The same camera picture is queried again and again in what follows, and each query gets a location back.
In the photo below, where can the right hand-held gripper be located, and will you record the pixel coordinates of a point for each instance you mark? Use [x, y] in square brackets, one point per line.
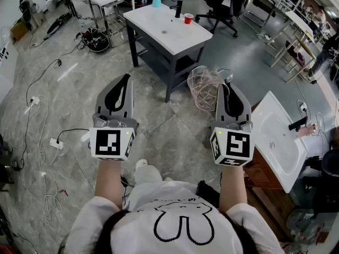
[238, 145]

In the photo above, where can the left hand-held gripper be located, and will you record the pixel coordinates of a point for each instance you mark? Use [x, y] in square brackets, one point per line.
[106, 144]

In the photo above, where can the clear glass cup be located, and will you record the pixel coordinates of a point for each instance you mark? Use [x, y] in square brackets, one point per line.
[204, 86]

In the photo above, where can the red plastic cup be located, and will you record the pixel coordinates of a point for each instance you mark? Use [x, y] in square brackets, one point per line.
[188, 18]

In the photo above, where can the person's right forearm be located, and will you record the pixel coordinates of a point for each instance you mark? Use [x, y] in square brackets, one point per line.
[233, 186]

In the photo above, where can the person's left forearm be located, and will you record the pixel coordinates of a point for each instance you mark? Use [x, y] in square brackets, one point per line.
[108, 181]

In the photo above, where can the white sink on wooden cabinet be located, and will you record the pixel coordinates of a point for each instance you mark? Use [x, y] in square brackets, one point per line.
[280, 147]

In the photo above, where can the black round headset bundle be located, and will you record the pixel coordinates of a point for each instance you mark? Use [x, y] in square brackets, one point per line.
[95, 40]

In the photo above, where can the person's white shoe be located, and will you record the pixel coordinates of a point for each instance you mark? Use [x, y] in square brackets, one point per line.
[141, 164]

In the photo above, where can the black faucet on wooden cabinet sink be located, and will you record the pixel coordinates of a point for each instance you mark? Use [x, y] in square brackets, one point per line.
[298, 123]

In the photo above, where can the black power adapter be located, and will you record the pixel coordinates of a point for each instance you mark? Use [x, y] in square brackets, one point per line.
[58, 62]

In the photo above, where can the white power strip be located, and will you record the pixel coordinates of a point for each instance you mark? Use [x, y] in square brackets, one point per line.
[56, 143]

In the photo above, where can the person's grey trouser leg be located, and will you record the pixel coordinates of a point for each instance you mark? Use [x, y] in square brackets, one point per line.
[147, 174]

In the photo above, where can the white plug adapter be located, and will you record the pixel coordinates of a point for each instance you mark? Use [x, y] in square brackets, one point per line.
[34, 101]

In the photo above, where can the white sink on dark cabinet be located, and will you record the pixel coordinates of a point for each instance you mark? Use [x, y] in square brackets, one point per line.
[153, 22]

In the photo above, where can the black stick vacuum cleaner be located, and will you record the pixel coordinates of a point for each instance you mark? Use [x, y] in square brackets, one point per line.
[57, 25]

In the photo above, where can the black office chair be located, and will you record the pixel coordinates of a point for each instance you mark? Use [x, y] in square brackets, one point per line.
[225, 1]

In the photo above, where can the cardboard box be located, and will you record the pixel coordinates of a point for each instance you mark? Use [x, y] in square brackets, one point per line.
[18, 32]

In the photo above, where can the person's white printed shirt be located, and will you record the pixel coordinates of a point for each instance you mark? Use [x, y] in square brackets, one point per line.
[132, 221]

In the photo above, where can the white frame table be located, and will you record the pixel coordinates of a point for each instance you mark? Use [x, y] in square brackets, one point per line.
[299, 22]

